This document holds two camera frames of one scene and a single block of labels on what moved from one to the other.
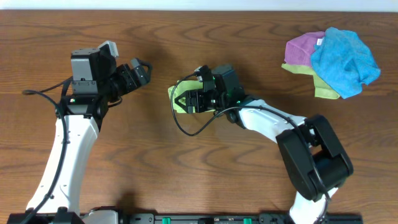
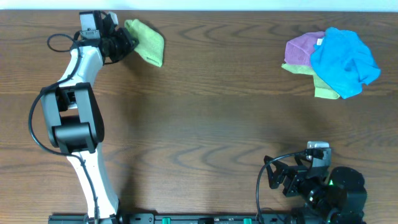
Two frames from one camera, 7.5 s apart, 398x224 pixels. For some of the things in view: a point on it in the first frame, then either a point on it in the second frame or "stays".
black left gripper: x=134 y=74 -> x=125 y=42
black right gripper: x=188 y=107 -> x=296 y=173
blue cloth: x=343 y=61 stays
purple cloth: x=298 y=49 stays
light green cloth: x=180 y=87 -> x=150 y=44
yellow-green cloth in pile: x=321 y=90 stays
